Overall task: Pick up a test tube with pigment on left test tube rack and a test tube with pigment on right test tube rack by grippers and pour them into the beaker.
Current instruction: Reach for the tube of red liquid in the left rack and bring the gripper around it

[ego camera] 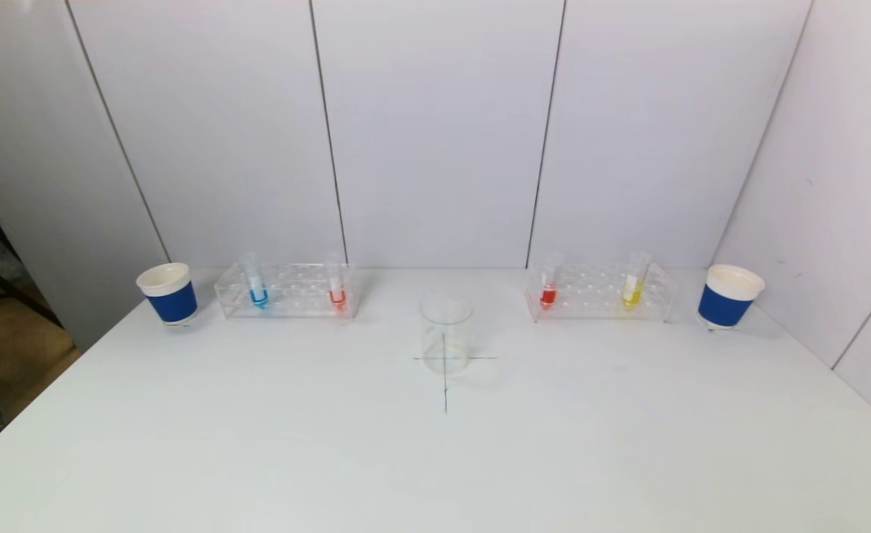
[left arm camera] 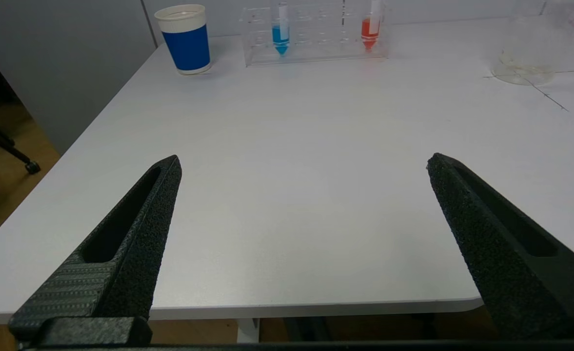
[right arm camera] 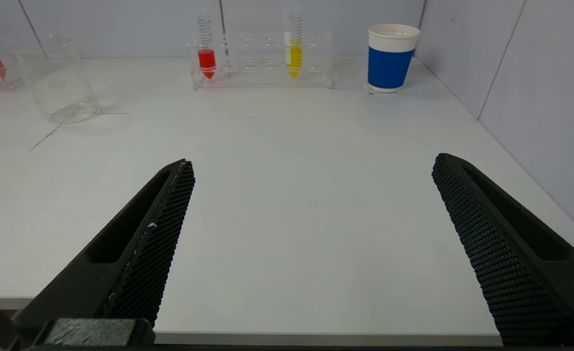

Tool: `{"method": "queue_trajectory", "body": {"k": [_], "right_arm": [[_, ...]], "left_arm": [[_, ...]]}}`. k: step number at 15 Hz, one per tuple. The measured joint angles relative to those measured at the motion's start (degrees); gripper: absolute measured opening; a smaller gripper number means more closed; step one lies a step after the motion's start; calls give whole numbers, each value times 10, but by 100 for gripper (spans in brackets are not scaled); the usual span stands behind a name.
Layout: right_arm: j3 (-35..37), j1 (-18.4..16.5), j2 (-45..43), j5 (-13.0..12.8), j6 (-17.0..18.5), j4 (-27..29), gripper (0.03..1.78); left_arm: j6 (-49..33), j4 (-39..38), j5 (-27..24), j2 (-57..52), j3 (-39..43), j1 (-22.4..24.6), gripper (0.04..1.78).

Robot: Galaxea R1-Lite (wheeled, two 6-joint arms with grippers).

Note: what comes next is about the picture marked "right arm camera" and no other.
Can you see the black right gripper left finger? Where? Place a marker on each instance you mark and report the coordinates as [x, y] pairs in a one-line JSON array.
[[140, 243]]

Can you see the clear glass beaker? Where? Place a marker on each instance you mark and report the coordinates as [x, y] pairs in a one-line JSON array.
[[57, 83]]

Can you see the blue white paper cup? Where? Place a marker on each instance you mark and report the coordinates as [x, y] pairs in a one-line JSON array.
[[389, 66]]

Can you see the test tube with red pigment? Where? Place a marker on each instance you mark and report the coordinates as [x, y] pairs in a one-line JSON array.
[[207, 61]]

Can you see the test tube with yellow pigment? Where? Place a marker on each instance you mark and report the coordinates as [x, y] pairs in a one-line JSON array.
[[293, 58]]

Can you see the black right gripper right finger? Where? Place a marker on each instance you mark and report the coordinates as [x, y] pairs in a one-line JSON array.
[[511, 253]]

